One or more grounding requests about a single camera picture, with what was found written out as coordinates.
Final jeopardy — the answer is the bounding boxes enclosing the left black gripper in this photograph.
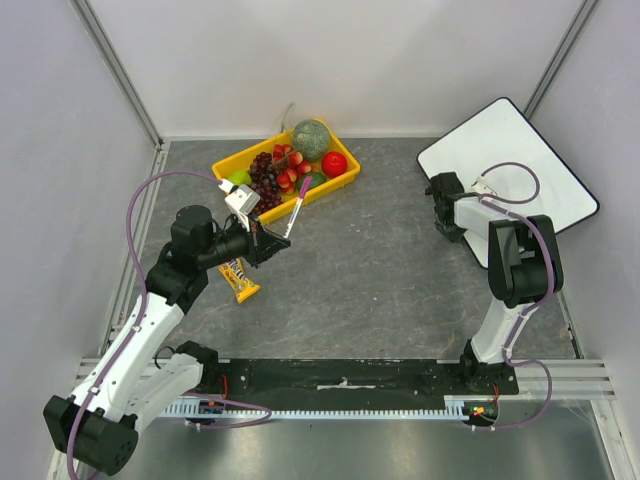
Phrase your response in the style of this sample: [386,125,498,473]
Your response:
[198,212,290,269]

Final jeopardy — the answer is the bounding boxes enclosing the white marker with pink cap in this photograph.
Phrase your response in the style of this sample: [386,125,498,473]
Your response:
[283,175,312,239]

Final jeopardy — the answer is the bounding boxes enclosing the white whiteboard black frame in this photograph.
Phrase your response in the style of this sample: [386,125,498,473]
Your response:
[416,96,600,236]

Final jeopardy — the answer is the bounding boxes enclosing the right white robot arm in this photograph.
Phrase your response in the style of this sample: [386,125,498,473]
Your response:
[426,172,564,394]

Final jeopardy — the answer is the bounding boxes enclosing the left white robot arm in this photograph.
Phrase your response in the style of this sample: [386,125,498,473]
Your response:
[44,205,291,478]

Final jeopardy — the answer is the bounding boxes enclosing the yellow candy packet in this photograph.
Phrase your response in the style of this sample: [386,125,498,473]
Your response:
[218,258,260,304]

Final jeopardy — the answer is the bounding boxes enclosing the dark purple grape bunch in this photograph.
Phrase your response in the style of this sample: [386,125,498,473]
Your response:
[249,152,282,215]

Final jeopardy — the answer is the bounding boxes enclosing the green avocado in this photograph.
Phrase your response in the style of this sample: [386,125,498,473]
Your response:
[296,172,326,193]

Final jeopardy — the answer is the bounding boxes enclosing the red peach slices cluster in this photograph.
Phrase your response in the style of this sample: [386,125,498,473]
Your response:
[271,144,320,194]

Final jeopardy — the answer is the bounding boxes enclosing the yellow plastic tray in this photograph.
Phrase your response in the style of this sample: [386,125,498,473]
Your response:
[212,119,360,224]

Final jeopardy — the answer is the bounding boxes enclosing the red apple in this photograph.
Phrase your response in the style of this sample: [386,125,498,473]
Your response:
[321,151,348,179]

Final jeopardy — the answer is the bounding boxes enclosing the green netted melon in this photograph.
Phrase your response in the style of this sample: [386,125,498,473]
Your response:
[292,119,330,162]

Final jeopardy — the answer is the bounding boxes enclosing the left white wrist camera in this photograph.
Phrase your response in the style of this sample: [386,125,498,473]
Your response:
[219,179,260,231]

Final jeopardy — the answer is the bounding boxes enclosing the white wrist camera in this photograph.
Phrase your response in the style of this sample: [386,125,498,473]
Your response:
[471,176,497,199]
[219,179,260,231]

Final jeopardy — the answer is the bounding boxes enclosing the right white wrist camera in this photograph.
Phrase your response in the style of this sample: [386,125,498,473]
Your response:
[471,176,497,199]

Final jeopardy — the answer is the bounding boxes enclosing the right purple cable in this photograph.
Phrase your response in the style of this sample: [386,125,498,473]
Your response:
[477,161,559,432]

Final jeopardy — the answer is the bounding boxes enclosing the purple cable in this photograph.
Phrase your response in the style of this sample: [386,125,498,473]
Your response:
[477,161,559,432]
[65,169,274,480]

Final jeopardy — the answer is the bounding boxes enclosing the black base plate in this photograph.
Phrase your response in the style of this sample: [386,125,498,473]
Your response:
[193,359,519,407]

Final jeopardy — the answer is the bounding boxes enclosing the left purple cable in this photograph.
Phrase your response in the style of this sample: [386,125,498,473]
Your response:
[65,169,274,480]

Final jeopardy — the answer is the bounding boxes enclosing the white slotted cable duct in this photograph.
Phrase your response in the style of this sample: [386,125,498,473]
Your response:
[158,396,469,421]

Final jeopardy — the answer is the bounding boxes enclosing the right aluminium frame post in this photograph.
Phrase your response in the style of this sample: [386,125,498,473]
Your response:
[523,0,601,120]

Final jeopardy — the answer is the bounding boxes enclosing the aluminium frame post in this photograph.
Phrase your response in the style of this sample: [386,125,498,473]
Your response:
[70,0,164,150]
[523,0,601,120]

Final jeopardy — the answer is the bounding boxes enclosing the left aluminium frame post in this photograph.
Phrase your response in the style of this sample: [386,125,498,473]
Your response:
[70,0,164,150]

